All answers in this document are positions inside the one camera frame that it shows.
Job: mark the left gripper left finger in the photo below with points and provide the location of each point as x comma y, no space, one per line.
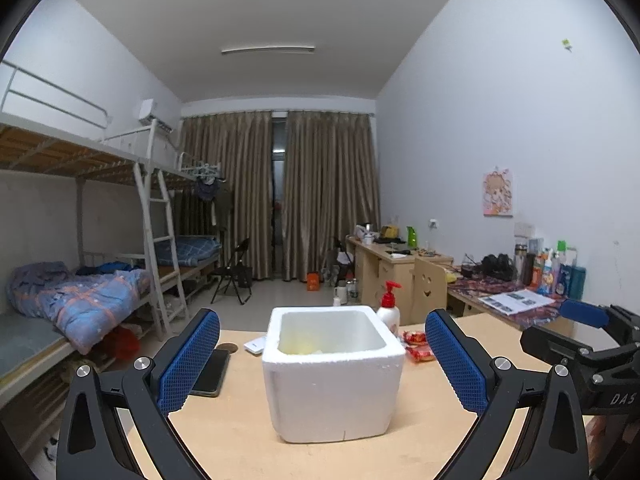
93,444

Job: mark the steel thermos flask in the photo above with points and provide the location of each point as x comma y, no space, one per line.
520,252

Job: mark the black smartphone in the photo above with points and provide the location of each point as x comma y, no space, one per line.
212,376

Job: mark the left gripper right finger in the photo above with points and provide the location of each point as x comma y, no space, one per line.
552,443

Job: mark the teal box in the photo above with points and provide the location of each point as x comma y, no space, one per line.
576,285

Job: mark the white lotion pump bottle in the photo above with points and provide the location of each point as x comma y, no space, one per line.
388,312

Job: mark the blue patterned quilt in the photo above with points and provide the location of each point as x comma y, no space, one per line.
84,308

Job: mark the patterned cloth covered desk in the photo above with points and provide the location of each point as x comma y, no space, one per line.
464,299

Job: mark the wooden desk with drawers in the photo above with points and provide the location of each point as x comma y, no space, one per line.
374,266

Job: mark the white mug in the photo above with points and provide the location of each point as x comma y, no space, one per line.
340,295

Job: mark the black folding chair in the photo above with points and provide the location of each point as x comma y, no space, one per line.
235,274

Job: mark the anime wall poster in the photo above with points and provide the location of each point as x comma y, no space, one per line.
498,194

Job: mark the orange snack packet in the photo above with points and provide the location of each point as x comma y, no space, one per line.
414,338

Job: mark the printed paper sheet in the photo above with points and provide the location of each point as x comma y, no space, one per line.
512,303

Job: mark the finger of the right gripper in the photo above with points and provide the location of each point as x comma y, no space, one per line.
583,313
553,348

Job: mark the white styrofoam box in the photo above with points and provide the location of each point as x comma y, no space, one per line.
347,394

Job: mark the orange container on floor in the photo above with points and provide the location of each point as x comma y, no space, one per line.
313,282

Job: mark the ceiling tube light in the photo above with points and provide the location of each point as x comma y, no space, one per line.
271,48

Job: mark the red snack packet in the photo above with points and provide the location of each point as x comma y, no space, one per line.
420,354

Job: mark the white air conditioner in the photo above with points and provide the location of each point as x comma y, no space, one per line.
151,110

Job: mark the white metal bunk bed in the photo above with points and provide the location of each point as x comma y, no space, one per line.
73,191

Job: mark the green cap white bottle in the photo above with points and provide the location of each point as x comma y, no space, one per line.
562,271

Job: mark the blue white sachet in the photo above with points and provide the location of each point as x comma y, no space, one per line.
256,346

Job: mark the wooden smiley chair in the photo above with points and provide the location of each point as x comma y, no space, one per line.
430,289

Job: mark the hanging dark clothes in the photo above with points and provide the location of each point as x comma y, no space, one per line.
216,201

